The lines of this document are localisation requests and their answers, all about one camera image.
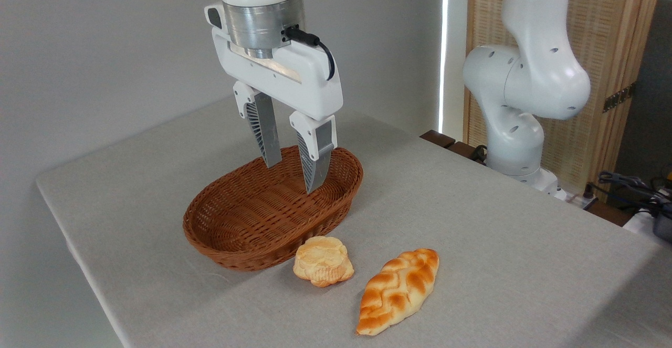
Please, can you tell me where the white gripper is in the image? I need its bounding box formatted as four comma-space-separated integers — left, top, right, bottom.
204, 2, 344, 195

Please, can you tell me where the round pale bread bun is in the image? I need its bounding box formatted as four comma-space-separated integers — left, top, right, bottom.
292, 236, 355, 289

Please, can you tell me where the brown wicker oval basket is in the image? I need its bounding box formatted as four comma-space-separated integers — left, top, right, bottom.
182, 146, 364, 272

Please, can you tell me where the braided golden bread loaf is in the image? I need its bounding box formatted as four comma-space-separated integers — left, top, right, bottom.
355, 248, 440, 336

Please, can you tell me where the grey tablecloth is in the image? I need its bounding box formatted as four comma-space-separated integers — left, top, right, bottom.
36, 93, 672, 348

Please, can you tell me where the woven bamboo folding screen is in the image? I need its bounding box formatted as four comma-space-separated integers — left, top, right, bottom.
463, 0, 665, 197

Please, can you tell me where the metal screen hinge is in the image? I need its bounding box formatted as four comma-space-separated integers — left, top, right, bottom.
602, 82, 637, 113

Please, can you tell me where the grey box device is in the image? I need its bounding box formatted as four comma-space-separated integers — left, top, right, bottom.
653, 204, 672, 244

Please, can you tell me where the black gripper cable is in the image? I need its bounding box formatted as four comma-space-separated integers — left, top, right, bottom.
282, 25, 337, 82

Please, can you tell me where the black cable bundle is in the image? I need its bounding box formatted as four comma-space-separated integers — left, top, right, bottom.
584, 171, 672, 208

